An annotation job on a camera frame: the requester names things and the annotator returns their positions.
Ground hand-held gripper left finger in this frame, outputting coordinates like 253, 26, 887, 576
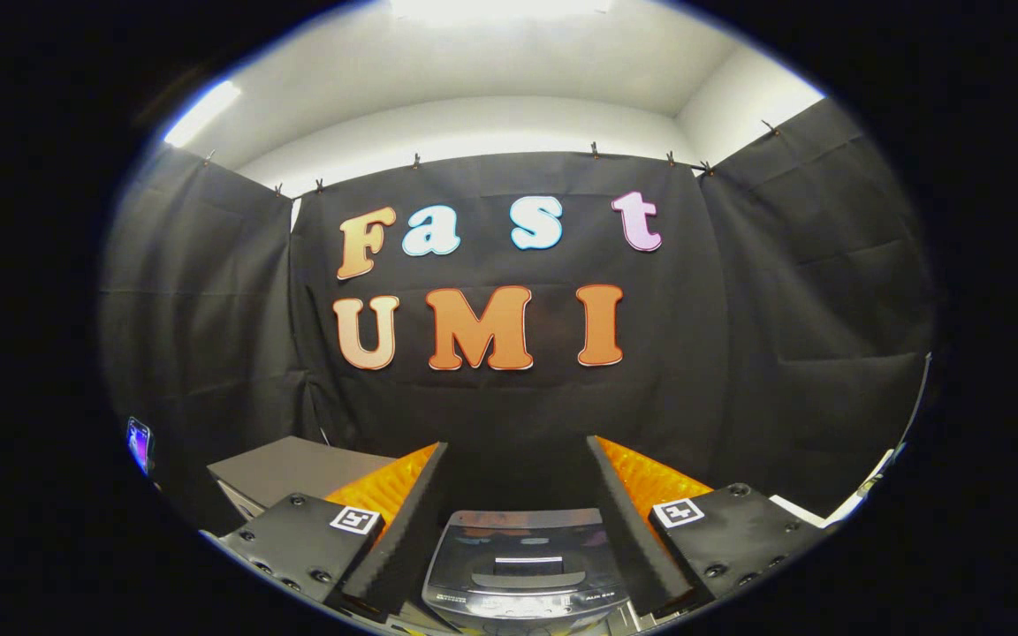
217, 442, 450, 619

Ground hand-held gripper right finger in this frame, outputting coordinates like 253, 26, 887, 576
587, 435, 828, 619

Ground grey washing machine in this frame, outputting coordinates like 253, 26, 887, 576
421, 583, 632, 633

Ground grey box stand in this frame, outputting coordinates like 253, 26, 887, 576
207, 435, 399, 522

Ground white board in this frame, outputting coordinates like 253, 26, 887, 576
770, 446, 899, 528

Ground black backdrop cloth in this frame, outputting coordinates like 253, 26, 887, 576
98, 97, 934, 522

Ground phone with lit screen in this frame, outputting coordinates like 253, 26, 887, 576
125, 417, 153, 475

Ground ceiling light strip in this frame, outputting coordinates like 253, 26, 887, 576
163, 79, 243, 148

